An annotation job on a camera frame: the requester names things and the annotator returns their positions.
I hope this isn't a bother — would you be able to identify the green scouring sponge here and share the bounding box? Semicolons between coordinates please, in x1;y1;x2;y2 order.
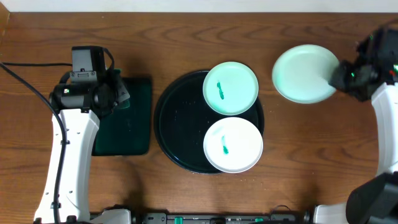
115;99;130;110

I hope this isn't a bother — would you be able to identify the large mint green plate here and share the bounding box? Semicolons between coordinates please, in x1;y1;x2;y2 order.
272;44;339;104

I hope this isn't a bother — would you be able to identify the small mint green plate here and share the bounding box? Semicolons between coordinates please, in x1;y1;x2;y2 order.
202;62;259;116

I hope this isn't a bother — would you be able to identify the white plate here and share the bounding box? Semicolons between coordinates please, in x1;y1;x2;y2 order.
203;117;264;174

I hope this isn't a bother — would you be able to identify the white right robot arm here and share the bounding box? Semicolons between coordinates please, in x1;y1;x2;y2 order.
312;26;397;224

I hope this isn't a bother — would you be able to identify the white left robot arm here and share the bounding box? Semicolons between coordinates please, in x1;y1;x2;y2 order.
34;46;130;223

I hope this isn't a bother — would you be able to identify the black rectangular water tray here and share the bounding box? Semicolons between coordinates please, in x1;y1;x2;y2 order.
92;78;152;156

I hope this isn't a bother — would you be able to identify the round black serving tray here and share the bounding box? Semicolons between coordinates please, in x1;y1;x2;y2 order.
153;69;266;175

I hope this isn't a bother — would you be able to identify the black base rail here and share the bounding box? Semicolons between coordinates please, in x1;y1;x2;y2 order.
132;205;313;224

